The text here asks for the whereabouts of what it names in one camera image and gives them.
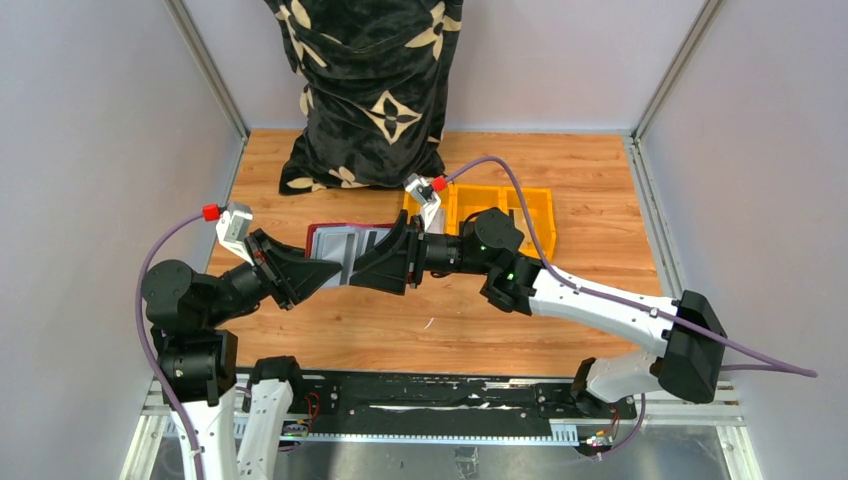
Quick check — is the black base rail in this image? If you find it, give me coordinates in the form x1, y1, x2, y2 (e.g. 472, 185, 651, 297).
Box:
283, 370, 638, 446

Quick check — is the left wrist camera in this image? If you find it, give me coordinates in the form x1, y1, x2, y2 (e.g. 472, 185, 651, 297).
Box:
215, 202, 254, 265

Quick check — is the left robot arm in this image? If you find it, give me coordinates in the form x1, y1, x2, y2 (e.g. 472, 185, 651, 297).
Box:
137, 230, 342, 479

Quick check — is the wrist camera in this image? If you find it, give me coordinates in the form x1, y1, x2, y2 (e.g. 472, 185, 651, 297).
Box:
404, 174, 445, 234
215, 202, 254, 265

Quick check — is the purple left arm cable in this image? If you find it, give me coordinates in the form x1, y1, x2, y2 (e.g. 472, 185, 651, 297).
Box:
135, 203, 223, 480

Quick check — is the red leather card holder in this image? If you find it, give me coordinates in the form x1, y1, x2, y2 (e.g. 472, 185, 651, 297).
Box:
306, 223, 392, 289

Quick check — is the black floral blanket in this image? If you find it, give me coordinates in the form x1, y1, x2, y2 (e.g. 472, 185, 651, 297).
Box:
267, 0, 464, 196

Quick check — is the yellow three-compartment bin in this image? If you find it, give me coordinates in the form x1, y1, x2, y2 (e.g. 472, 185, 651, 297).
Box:
436, 184, 557, 259

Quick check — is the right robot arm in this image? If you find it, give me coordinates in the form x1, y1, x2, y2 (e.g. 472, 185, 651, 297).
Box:
349, 208, 726, 418

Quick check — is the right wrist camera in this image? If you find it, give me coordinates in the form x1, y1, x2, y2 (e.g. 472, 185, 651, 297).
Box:
404, 174, 445, 234

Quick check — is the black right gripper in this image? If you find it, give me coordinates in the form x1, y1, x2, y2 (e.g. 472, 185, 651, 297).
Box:
350, 209, 493, 295

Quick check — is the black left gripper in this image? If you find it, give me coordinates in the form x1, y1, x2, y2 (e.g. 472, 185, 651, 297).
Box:
204, 226, 344, 325

